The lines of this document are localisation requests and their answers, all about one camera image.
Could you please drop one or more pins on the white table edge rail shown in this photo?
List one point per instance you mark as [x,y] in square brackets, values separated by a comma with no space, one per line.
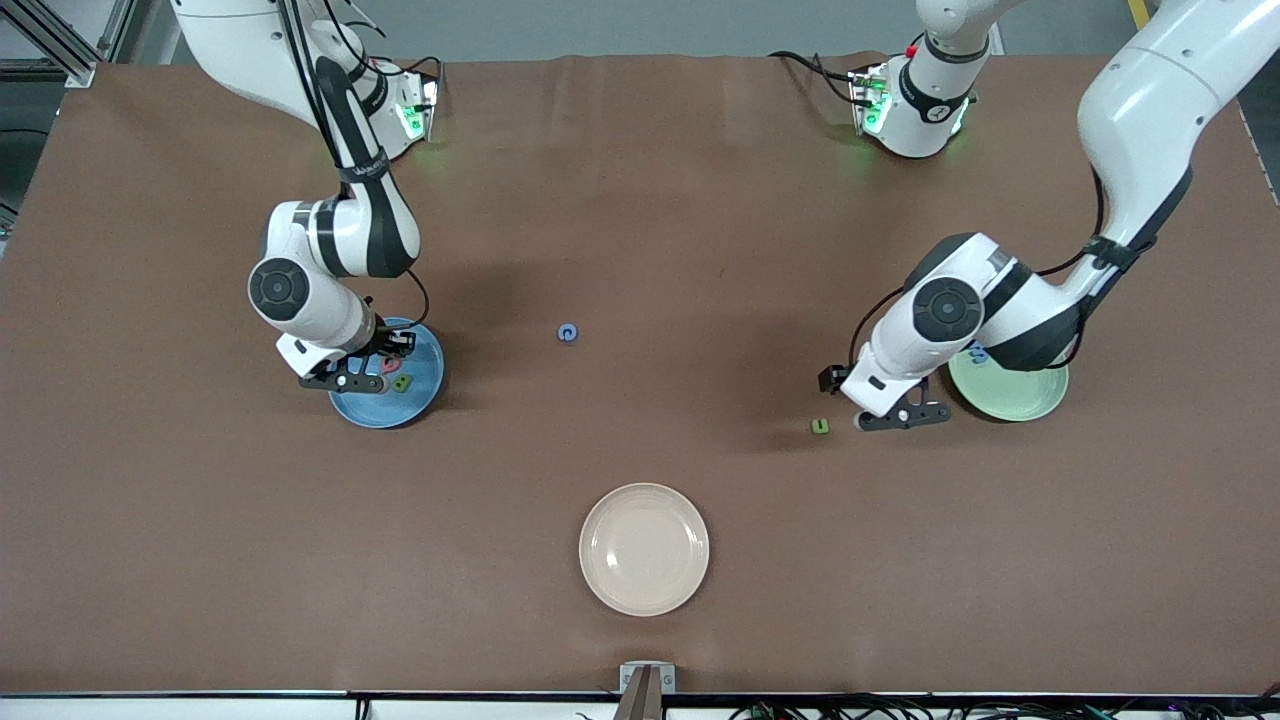
[200,708]

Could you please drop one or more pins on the grey metal camera mount bracket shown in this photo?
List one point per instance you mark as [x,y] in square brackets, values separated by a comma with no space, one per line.
[647,690]

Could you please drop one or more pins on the aluminium frame profile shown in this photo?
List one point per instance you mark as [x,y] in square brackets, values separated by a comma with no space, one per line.
[80,70]

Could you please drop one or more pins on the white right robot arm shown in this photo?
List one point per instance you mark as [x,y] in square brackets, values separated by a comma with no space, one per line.
[230,50]

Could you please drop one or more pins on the green plate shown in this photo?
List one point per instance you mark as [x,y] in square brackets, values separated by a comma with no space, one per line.
[1020,395]

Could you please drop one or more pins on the blue plate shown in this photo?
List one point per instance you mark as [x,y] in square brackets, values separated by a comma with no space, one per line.
[400,410]

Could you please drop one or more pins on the brown table cover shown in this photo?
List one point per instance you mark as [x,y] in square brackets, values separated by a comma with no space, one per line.
[640,200]

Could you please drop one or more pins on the blue letter C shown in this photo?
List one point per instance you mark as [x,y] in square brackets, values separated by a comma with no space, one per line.
[561,333]

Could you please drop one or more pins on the cream plate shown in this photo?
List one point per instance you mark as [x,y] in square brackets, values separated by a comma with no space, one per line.
[644,550]

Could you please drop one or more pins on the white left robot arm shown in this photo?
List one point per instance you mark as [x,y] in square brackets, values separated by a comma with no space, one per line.
[1150,100]

